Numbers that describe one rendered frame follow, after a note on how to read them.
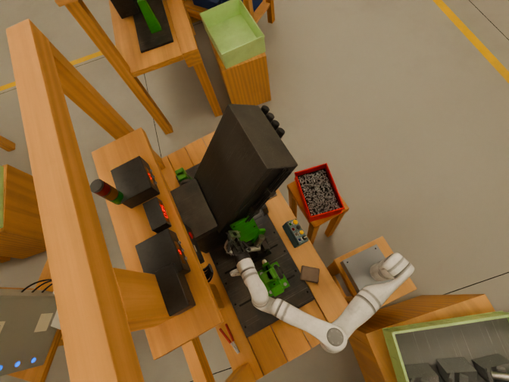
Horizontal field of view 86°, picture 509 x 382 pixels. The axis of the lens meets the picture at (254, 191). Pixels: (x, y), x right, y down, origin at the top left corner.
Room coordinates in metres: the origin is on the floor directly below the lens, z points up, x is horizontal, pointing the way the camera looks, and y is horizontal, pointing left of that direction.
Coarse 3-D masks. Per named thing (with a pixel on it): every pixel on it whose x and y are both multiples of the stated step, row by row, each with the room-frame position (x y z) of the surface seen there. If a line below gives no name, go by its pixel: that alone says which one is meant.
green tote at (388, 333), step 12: (492, 312) -0.40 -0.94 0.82; (504, 312) -0.40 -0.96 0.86; (408, 324) -0.32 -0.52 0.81; (420, 324) -0.33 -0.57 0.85; (432, 324) -0.34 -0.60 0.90; (444, 324) -0.34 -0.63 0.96; (456, 324) -0.36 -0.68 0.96; (384, 336) -0.33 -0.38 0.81; (396, 348) -0.36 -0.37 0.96; (396, 360) -0.43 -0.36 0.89; (396, 372) -0.49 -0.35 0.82
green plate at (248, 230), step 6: (234, 222) 0.40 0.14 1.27; (240, 222) 0.39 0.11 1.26; (252, 222) 0.39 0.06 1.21; (234, 228) 0.38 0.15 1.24; (240, 228) 0.38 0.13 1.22; (246, 228) 0.37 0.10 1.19; (252, 228) 0.37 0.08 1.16; (258, 228) 0.37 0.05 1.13; (240, 234) 0.36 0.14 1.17; (246, 234) 0.36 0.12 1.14; (252, 234) 0.36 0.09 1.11; (246, 240) 0.34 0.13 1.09
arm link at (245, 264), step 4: (244, 260) 0.21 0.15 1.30; (248, 260) 0.21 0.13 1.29; (240, 264) 0.20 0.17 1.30; (244, 264) 0.20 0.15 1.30; (248, 264) 0.19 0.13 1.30; (252, 264) 0.19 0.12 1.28; (240, 268) 0.18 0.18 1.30; (244, 268) 0.18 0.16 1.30; (248, 268) 0.17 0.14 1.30; (232, 272) 0.19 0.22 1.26; (236, 272) 0.18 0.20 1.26; (240, 272) 0.17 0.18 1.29; (232, 276) 0.17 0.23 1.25
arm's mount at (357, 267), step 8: (368, 248) 0.10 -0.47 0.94; (376, 248) 0.09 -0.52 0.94; (352, 256) 0.09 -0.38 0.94; (360, 256) 0.08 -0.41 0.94; (368, 256) 0.06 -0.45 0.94; (376, 256) 0.05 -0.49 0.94; (384, 256) 0.03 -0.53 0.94; (344, 264) 0.07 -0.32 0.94; (352, 264) 0.05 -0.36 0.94; (360, 264) 0.04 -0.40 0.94; (368, 264) 0.03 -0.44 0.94; (352, 272) 0.02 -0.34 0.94; (360, 272) 0.00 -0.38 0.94; (368, 272) -0.01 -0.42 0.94; (352, 280) -0.02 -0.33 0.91; (360, 280) -0.04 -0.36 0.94; (368, 280) -0.05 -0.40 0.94; (376, 280) -0.06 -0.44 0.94; (384, 280) -0.08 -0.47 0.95; (360, 288) -0.07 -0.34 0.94
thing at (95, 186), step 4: (96, 180) 0.56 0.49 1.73; (100, 180) 0.56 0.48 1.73; (92, 184) 0.55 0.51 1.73; (96, 184) 0.55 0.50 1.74; (100, 184) 0.54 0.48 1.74; (104, 184) 0.54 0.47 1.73; (108, 184) 0.56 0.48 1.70; (92, 188) 0.54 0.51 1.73; (96, 188) 0.53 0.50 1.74; (100, 188) 0.53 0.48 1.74; (104, 188) 0.53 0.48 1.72; (108, 188) 0.54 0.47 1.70; (92, 192) 0.53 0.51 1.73; (96, 192) 0.52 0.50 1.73; (100, 192) 0.52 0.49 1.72; (104, 192) 0.52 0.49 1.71; (108, 192) 0.53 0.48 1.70
